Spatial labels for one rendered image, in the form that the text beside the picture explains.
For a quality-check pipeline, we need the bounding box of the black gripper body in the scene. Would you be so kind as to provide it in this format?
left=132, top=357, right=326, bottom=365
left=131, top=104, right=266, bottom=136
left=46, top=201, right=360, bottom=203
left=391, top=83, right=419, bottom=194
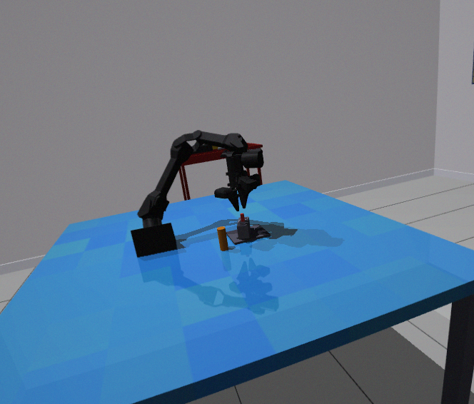
left=214, top=168, right=246, bottom=199

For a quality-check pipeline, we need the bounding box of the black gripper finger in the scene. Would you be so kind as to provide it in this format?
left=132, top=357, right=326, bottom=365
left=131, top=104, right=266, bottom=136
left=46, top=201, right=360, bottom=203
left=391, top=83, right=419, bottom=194
left=238, top=190, right=252, bottom=208
left=228, top=194, right=240, bottom=211

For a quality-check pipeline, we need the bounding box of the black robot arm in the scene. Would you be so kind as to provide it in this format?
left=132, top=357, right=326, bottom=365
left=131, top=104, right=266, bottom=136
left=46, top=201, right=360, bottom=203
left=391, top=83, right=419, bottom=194
left=138, top=130, right=264, bottom=228

